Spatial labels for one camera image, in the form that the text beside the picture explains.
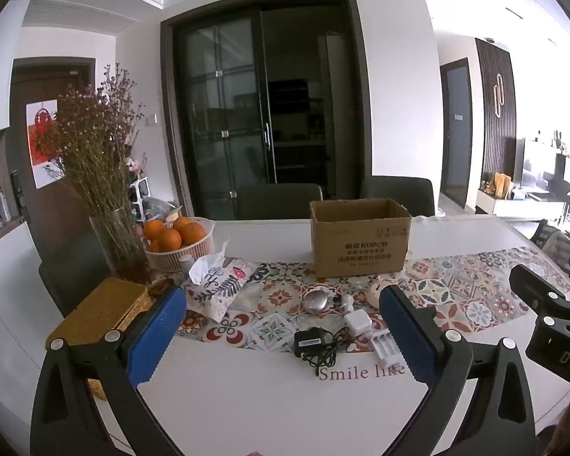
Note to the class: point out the orange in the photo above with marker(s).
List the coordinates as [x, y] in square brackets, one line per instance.
[169, 240]
[183, 223]
[153, 229]
[193, 233]

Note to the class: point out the black door lock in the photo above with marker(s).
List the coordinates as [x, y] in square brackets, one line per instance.
[18, 194]

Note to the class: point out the brown entry door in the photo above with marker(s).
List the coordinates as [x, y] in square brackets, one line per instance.
[38, 80]

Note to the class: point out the white figurine toy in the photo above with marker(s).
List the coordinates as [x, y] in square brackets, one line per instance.
[347, 300]

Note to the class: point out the dried flower bouquet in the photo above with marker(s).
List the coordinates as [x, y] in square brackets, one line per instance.
[95, 152]

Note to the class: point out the white battery charger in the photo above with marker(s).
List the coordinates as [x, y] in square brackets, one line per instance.
[384, 349]

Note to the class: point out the dark interior door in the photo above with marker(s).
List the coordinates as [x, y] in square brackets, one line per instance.
[456, 133]

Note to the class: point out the golden woven box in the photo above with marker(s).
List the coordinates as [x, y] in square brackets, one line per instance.
[99, 304]

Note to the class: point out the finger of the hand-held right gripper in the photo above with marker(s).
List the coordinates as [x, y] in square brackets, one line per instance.
[534, 285]

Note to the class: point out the silver computer mouse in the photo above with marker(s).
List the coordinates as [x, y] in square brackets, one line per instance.
[316, 301]

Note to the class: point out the clear glass vase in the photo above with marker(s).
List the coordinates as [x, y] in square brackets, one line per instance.
[118, 247]

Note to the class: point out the white light switch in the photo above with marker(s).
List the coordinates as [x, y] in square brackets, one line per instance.
[151, 119]

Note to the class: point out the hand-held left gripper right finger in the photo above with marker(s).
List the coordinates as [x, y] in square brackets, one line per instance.
[408, 337]

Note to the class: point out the television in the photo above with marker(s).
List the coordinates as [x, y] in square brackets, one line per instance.
[541, 166]

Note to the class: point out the brown cardboard box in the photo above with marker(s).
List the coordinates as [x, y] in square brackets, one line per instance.
[361, 251]

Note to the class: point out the red wall poster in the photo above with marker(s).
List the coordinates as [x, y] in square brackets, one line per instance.
[42, 152]

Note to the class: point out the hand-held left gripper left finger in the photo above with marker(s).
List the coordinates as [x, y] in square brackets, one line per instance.
[156, 337]

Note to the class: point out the dark sliding glass door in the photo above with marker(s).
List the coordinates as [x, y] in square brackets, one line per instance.
[218, 104]

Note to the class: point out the patterned table runner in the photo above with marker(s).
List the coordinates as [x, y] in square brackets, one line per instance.
[275, 313]

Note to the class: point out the white round toy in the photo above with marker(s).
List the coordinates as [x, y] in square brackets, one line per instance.
[377, 294]

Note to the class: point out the white fruit basket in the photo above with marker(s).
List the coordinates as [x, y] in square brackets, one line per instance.
[190, 256]

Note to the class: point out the ceiling air vent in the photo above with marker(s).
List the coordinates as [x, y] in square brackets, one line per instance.
[76, 13]

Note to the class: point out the white television cabinet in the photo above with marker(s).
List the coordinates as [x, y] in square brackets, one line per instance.
[508, 204]

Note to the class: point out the white square charger adapter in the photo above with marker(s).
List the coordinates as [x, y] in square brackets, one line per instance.
[357, 323]

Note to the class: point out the dark grey chair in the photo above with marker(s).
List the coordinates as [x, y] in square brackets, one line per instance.
[399, 194]
[71, 275]
[280, 202]

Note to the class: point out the white plastic stand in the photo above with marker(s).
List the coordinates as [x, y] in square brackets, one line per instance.
[145, 194]

